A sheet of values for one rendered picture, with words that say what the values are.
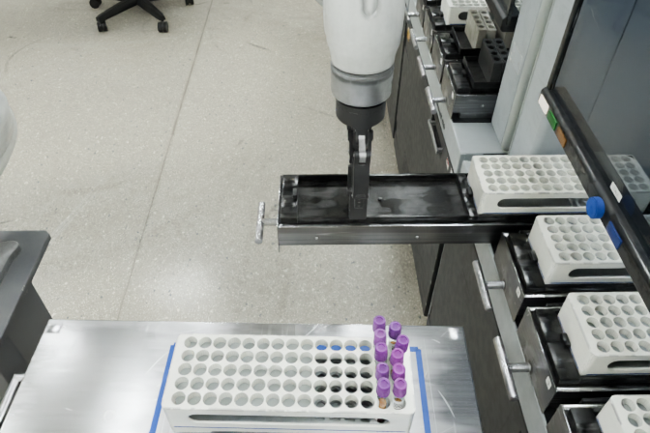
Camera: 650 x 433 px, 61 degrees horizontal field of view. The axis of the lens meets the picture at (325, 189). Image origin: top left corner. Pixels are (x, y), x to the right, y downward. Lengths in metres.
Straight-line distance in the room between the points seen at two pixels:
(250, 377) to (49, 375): 0.28
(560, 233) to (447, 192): 0.22
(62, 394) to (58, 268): 1.32
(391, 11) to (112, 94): 2.30
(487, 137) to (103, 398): 0.93
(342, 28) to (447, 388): 0.49
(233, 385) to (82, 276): 1.40
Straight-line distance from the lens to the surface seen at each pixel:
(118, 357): 0.84
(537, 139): 1.10
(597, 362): 0.84
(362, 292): 1.88
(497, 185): 1.00
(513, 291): 0.96
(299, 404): 0.71
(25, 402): 0.85
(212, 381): 0.73
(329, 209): 0.99
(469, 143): 1.29
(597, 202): 0.82
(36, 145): 2.71
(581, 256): 0.93
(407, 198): 1.03
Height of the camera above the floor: 1.51
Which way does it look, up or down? 43 degrees down
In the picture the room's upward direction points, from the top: straight up
